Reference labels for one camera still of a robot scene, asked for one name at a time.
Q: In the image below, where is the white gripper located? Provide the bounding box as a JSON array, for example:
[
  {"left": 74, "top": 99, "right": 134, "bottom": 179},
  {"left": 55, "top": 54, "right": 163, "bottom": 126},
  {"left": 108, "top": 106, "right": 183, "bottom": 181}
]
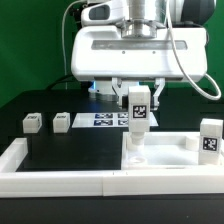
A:
[{"left": 70, "top": 3, "right": 208, "bottom": 108}]

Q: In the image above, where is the black cable bundle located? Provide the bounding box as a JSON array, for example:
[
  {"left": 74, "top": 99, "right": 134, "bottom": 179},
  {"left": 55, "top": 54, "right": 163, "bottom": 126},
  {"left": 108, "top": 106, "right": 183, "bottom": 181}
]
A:
[{"left": 45, "top": 73, "right": 78, "bottom": 91}]

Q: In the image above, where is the white square table top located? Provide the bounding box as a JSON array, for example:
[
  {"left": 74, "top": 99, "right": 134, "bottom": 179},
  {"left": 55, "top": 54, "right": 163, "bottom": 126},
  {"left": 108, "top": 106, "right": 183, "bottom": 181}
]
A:
[{"left": 121, "top": 132, "right": 224, "bottom": 170}]

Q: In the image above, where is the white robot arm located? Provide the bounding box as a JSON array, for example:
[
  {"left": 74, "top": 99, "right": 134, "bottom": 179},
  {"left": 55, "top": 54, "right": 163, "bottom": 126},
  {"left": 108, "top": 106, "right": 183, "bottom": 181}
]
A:
[{"left": 71, "top": 0, "right": 216, "bottom": 107}]

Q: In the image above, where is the white U-shaped fence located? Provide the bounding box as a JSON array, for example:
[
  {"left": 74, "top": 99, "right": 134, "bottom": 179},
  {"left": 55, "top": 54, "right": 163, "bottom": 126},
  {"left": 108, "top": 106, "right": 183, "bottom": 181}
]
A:
[{"left": 0, "top": 138, "right": 224, "bottom": 198}]

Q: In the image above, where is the white cable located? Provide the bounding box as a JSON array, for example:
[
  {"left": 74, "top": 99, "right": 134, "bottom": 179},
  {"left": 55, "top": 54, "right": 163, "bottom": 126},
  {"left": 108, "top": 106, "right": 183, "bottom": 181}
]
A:
[{"left": 61, "top": 0, "right": 84, "bottom": 90}]

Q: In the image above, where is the white marker sheet with tags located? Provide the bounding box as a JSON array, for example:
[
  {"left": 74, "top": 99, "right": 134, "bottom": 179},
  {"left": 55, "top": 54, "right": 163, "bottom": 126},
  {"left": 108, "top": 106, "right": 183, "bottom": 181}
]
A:
[{"left": 71, "top": 112, "right": 159, "bottom": 128}]

